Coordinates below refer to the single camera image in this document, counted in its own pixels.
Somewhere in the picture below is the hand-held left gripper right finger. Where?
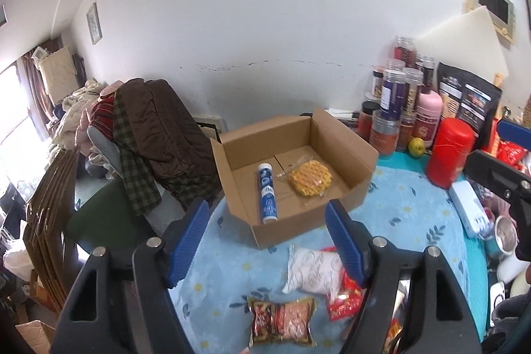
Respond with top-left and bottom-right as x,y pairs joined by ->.
325,198 -> 484,354

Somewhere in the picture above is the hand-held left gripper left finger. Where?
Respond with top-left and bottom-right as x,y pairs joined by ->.
50,197 -> 210,354

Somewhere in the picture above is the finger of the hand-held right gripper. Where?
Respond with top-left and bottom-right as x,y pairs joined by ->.
497,119 -> 531,151
464,150 -> 531,209

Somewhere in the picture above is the white patterned snack bag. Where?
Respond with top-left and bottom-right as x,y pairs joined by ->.
282,245 -> 345,295

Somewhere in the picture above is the red white snack packet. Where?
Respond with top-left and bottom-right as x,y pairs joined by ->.
326,271 -> 366,321

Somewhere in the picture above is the cardboard box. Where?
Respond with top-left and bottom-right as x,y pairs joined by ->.
210,108 -> 379,251

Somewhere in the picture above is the brown cereal packet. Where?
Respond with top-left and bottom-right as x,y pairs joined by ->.
248,296 -> 317,347

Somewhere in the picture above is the metal cup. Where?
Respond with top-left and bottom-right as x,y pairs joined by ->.
495,215 -> 519,255

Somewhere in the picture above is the pile of red packages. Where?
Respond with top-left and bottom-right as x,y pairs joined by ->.
495,130 -> 529,168

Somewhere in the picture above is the white and blue case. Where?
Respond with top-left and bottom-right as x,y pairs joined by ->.
448,180 -> 490,239

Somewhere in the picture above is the red canister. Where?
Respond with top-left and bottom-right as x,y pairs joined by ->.
426,117 -> 476,189

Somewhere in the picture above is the teal table cloth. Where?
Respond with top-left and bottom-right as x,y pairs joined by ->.
375,151 -> 490,342

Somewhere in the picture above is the black stand-up pouch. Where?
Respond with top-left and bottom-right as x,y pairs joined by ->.
437,62 -> 502,151

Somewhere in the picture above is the blue floral tablecloth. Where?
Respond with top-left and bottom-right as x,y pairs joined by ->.
168,165 -> 471,354

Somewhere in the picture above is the yellow waffle snack packet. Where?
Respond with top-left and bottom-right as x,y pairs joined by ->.
277,157 -> 335,199

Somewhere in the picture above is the pink bottle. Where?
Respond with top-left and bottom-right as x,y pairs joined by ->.
416,89 -> 443,149

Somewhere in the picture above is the dark green chair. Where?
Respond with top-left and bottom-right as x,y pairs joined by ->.
66,180 -> 167,255

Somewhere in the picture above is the blue white tablet tube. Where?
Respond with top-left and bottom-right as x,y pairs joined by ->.
258,162 -> 279,225

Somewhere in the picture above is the green plaid shirt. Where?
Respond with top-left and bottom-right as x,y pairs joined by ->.
113,93 -> 162,216

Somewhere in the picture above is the brown quilted jacket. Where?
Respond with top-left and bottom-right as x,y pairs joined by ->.
114,78 -> 225,205

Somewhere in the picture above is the white foam board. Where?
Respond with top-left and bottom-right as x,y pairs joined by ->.
415,6 -> 509,77

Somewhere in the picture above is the cluster of clear plastic jars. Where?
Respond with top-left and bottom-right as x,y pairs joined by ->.
357,35 -> 435,156

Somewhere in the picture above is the pile of clothes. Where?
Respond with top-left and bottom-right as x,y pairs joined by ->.
50,80 -> 121,172

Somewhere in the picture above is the brown floor carton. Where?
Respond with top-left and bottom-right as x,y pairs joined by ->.
17,320 -> 54,354

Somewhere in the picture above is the window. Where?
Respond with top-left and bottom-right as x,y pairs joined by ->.
0,59 -> 42,189

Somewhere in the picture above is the cream cabinet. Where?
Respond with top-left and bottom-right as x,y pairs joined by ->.
39,45 -> 77,102

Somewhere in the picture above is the dark curtain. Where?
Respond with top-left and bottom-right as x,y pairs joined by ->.
17,51 -> 46,118

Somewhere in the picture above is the black frame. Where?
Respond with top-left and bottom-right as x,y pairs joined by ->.
195,121 -> 220,143

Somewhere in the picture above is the cream framed wall panel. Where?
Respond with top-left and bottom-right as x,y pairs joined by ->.
465,0 -> 515,43

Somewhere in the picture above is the small wall picture frame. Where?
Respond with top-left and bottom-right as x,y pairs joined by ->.
86,2 -> 102,45

